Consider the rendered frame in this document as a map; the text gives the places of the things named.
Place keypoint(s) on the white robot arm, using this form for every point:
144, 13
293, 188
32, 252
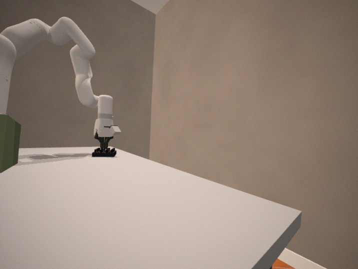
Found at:
17, 40

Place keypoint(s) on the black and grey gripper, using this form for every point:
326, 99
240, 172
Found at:
101, 133

